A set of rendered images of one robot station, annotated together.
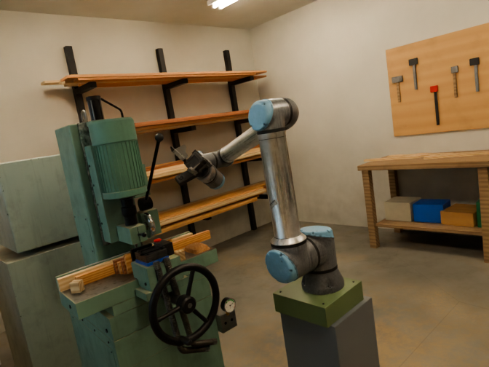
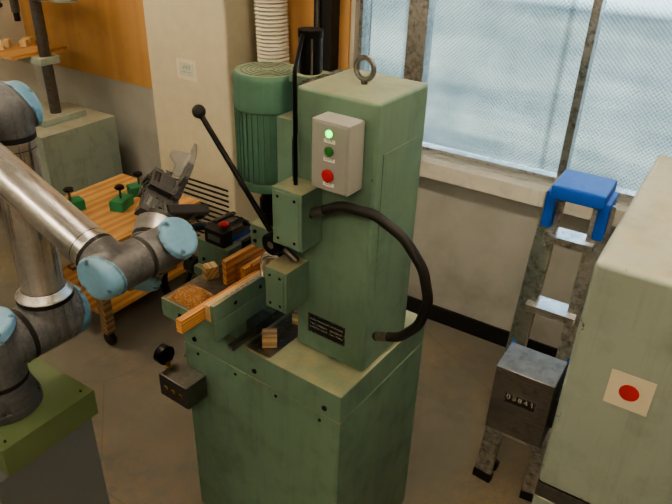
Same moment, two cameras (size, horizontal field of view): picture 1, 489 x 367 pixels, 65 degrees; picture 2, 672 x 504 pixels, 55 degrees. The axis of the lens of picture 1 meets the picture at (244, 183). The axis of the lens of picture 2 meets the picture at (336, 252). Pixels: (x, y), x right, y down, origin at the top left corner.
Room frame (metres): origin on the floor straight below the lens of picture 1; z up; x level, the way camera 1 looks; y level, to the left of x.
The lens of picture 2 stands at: (3.20, 0.22, 1.92)
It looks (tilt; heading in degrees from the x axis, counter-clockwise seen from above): 30 degrees down; 164
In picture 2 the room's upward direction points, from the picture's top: 2 degrees clockwise
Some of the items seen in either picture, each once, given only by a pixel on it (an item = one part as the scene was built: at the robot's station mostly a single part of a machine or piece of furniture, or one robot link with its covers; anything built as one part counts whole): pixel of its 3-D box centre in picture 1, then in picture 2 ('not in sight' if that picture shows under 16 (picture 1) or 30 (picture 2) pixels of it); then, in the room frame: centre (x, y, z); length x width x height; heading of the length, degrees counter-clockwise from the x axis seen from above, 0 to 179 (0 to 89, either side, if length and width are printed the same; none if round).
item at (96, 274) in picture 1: (150, 255); (259, 276); (1.61, 0.45, 0.92); 0.62 x 0.02 x 0.04; 129
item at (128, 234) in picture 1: (132, 234); (276, 238); (1.59, 0.50, 1.03); 0.14 x 0.07 x 0.09; 39
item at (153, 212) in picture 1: (148, 222); (286, 283); (1.82, 0.48, 1.02); 0.09 x 0.07 x 0.12; 129
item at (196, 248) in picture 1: (196, 246); (193, 294); (1.66, 0.25, 0.91); 0.12 x 0.09 x 0.03; 39
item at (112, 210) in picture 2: not in sight; (114, 246); (0.22, -0.07, 0.32); 0.66 x 0.57 x 0.64; 131
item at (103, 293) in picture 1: (149, 277); (249, 269); (1.48, 0.43, 0.87); 0.61 x 0.30 x 0.06; 129
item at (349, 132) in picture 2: not in sight; (337, 154); (1.91, 0.58, 1.40); 0.10 x 0.06 x 0.16; 39
